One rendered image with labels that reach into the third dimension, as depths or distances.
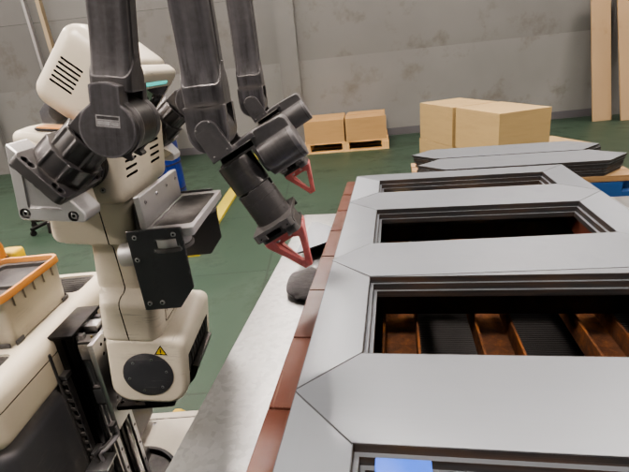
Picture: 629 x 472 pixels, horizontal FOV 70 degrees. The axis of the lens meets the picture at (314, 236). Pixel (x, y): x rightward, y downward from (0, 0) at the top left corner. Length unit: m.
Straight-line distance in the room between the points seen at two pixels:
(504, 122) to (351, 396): 3.05
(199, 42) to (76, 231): 0.47
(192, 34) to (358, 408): 0.54
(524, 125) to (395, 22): 4.47
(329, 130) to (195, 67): 6.09
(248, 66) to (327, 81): 6.60
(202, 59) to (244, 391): 0.64
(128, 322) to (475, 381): 0.65
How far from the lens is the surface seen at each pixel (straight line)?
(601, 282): 1.04
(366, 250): 1.09
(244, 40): 1.08
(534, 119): 3.69
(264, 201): 0.66
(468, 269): 1.00
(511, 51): 8.22
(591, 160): 1.96
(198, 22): 0.65
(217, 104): 0.64
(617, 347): 1.15
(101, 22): 0.69
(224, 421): 0.93
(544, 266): 1.04
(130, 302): 0.96
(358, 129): 6.68
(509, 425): 0.64
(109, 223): 0.93
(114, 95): 0.66
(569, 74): 8.62
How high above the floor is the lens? 1.29
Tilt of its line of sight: 21 degrees down
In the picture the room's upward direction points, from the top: 6 degrees counter-clockwise
